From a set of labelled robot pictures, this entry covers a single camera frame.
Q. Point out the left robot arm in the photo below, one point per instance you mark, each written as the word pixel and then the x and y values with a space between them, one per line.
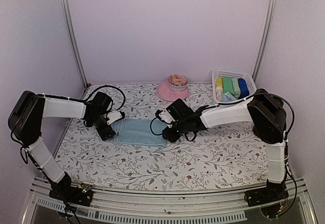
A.
pixel 25 123

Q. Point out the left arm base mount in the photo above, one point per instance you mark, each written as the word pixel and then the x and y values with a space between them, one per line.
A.
pixel 71 192

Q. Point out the left aluminium post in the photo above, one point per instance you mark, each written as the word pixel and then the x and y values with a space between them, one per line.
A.
pixel 73 41

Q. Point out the yellow rolled towel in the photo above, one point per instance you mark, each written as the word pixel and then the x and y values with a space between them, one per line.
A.
pixel 218 88

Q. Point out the pale green rolled towel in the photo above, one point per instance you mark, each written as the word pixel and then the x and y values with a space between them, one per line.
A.
pixel 236 87

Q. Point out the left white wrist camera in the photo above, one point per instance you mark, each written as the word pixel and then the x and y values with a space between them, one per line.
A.
pixel 114 116

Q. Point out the pink plate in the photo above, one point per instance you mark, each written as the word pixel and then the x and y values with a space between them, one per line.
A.
pixel 164 92

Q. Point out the white plastic basket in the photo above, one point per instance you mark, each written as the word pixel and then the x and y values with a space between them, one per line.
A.
pixel 224 73

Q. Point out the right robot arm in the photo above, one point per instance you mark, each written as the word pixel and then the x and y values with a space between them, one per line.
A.
pixel 263 109

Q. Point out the patterned bowl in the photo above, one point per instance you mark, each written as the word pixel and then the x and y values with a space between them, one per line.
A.
pixel 177 82

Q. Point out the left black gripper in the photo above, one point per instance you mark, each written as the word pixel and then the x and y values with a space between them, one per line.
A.
pixel 102 131

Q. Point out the aluminium post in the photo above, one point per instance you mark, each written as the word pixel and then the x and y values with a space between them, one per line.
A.
pixel 264 40
pixel 73 41

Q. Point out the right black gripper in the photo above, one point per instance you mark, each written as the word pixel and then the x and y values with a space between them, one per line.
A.
pixel 169 137

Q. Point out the light blue towel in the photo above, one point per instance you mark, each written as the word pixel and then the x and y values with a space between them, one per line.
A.
pixel 136 132

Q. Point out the blue rolled towel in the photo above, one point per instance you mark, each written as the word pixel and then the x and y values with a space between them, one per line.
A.
pixel 244 91

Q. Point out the right aluminium post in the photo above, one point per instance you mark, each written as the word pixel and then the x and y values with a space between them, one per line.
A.
pixel 264 40

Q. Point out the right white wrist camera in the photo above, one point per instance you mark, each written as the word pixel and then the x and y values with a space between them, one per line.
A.
pixel 165 117

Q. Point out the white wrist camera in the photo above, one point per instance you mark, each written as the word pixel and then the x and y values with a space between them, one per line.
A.
pixel 165 117
pixel 114 116

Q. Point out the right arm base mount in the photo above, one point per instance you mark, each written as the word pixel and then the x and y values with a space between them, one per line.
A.
pixel 271 193

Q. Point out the dark brown cup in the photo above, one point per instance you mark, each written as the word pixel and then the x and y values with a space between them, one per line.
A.
pixel 258 131

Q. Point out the aluminium front rail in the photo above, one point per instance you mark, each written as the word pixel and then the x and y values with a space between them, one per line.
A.
pixel 110 205

